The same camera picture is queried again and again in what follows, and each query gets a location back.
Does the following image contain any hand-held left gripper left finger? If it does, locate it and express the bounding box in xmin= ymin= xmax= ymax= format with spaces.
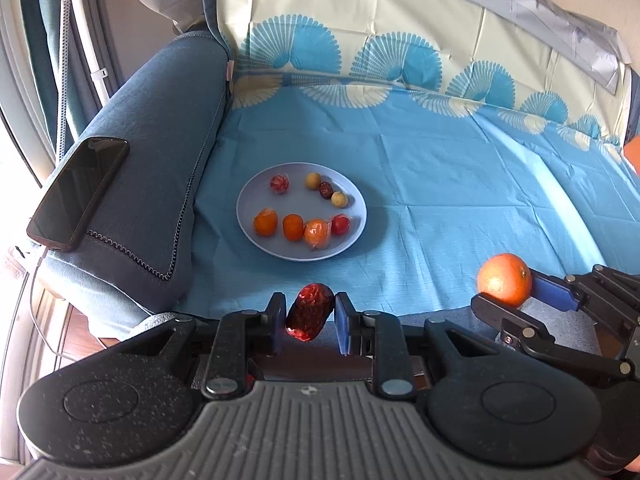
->
xmin=120 ymin=291 xmax=290 ymax=401

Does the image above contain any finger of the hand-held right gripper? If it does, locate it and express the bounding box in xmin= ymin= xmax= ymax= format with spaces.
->
xmin=471 ymin=293 xmax=633 ymax=387
xmin=529 ymin=265 xmax=640 ymax=356

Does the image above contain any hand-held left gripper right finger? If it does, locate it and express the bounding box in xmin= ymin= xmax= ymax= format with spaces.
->
xmin=334 ymin=291 xmax=497 ymax=401

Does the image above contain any large red date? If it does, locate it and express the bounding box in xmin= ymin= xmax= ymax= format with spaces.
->
xmin=285 ymin=283 xmax=333 ymax=343

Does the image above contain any large orange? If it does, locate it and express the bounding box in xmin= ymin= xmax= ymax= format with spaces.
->
xmin=476 ymin=253 xmax=532 ymax=308

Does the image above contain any plastic-wrapped orange fruit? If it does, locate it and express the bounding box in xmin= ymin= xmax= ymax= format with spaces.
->
xmin=303 ymin=218 xmax=332 ymax=252

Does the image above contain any small orange kumquat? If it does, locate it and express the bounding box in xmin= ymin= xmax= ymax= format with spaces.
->
xmin=253 ymin=209 xmax=279 ymax=237
xmin=282 ymin=214 xmax=305 ymax=242

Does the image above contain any light blue plate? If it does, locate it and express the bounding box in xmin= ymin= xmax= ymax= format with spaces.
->
xmin=236 ymin=161 xmax=368 ymax=262

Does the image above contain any orange round object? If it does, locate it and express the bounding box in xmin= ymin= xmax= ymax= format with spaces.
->
xmin=622 ymin=137 xmax=640 ymax=173

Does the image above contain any blue-grey sofa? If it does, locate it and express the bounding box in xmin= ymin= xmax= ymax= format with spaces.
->
xmin=27 ymin=0 xmax=601 ymax=381

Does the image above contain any black smartphone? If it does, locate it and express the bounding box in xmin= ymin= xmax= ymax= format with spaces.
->
xmin=26 ymin=136 xmax=131 ymax=252

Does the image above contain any grey plastic sheet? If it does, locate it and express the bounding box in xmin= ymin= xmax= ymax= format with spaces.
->
xmin=400 ymin=0 xmax=633 ymax=96

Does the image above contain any white pole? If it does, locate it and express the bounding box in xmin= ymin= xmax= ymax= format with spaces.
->
xmin=52 ymin=0 xmax=112 ymax=107

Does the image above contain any teal curtain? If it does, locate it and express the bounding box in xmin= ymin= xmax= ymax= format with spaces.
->
xmin=17 ymin=0 xmax=126 ymax=161

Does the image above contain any thin charging cable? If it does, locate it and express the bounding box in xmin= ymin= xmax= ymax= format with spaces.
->
xmin=14 ymin=245 xmax=68 ymax=361

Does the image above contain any grey braided hose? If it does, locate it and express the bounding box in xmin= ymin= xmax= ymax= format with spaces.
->
xmin=56 ymin=0 xmax=71 ymax=158

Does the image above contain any white window frame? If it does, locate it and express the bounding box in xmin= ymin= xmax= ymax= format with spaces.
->
xmin=0 ymin=0 xmax=56 ymax=188

